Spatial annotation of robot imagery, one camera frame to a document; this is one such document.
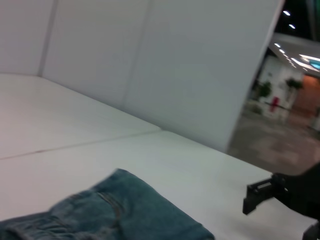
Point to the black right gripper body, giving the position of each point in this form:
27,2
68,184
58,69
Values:
305,192

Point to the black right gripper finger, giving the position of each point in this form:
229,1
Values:
313,232
260,192

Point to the blue denim shorts with print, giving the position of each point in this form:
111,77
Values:
125,207

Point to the small red object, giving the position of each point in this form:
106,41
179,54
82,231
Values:
275,103

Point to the green potted plant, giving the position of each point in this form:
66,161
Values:
265,90
294,85

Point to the teal illuminated sign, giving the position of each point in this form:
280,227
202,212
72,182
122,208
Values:
315,65

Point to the white ceiling light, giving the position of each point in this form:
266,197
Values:
286,13
292,26
277,45
281,51

